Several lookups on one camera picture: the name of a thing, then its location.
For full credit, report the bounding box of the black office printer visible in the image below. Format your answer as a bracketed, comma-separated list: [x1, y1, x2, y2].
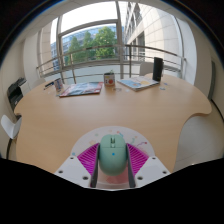
[6, 77, 28, 113]

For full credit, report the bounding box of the mint green computer mouse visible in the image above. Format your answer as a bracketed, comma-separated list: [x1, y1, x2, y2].
[98, 133, 128, 177]

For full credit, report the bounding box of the light blue open booklet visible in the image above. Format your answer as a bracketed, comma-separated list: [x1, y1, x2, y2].
[116, 75, 160, 92]

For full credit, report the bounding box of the dark green door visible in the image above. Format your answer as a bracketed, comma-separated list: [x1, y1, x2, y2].
[208, 59, 217, 101]

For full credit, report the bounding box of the white chair with wooden legs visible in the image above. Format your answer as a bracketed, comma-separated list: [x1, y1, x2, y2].
[0, 114, 23, 159]

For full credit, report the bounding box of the white red printed cup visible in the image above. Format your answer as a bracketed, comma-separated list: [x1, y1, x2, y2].
[103, 72, 116, 88]

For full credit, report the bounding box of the small dark flat device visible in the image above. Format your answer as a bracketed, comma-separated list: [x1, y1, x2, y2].
[43, 80, 55, 90]

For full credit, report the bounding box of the printed cup with blue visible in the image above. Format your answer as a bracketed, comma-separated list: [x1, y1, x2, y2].
[53, 77, 64, 93]

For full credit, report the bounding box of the red colourful magazine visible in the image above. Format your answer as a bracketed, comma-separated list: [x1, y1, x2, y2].
[58, 81, 105, 98]

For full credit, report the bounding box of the metal window railing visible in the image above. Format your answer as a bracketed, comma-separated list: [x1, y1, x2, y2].
[35, 43, 186, 84]

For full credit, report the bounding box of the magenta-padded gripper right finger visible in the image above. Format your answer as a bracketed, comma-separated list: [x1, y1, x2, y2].
[125, 142, 172, 189]

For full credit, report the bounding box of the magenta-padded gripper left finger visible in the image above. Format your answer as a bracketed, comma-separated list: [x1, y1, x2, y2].
[54, 142, 101, 189]

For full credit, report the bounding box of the black upright speaker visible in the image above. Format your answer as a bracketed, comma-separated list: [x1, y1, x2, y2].
[152, 56, 164, 83]

